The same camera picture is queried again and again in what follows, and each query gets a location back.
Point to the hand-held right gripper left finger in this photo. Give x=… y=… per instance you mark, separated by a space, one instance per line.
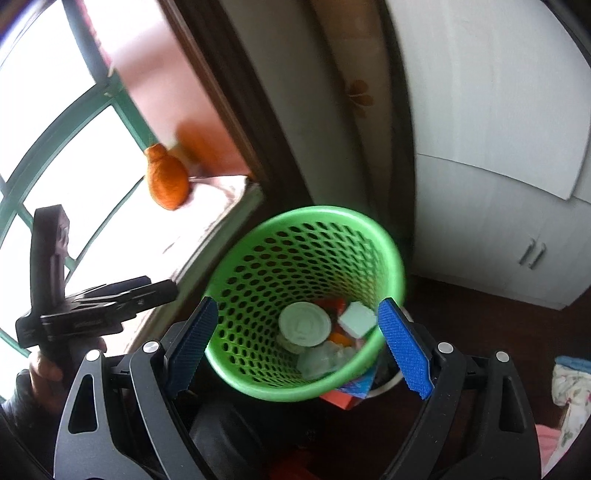
x=194 y=346

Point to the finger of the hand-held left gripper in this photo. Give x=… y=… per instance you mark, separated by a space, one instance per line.
x=115 y=286
x=147 y=296

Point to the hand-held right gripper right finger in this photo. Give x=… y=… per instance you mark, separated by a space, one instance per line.
x=404 y=346

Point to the white foam block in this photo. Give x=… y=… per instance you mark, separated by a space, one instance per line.
x=356 y=318

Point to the round plastic lid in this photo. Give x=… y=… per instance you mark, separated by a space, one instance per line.
x=304 y=323

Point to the green perforated plastic basket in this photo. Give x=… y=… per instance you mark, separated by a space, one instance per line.
x=318 y=211

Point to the person's left forearm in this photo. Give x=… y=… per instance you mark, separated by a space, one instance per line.
x=27 y=406

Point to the person's left hand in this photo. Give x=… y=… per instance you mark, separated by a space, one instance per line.
x=44 y=367

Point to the white bowl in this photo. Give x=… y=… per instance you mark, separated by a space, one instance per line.
x=388 y=383

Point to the orange wrapper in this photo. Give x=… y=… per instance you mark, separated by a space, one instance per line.
x=340 y=338

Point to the red blue packet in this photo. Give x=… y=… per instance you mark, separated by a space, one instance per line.
x=348 y=390

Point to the orange plush toy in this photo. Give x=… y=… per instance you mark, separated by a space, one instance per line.
x=166 y=184

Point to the peach flower-print blanket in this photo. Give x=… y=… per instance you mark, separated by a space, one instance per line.
x=221 y=194

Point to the blue cloth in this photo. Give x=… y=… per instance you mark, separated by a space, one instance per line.
x=572 y=360

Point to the floral white cloth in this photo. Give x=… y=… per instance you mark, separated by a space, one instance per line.
x=575 y=383

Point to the white wardrobe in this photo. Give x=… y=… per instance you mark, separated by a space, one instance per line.
x=485 y=184

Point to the pink cloth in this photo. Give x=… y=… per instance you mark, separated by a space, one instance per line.
x=554 y=450

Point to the brown patterned curtain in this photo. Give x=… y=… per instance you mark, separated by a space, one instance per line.
x=360 y=138

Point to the green window frame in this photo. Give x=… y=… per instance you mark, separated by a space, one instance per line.
x=124 y=110

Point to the dark wooden door frame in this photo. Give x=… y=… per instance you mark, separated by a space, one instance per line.
x=240 y=92

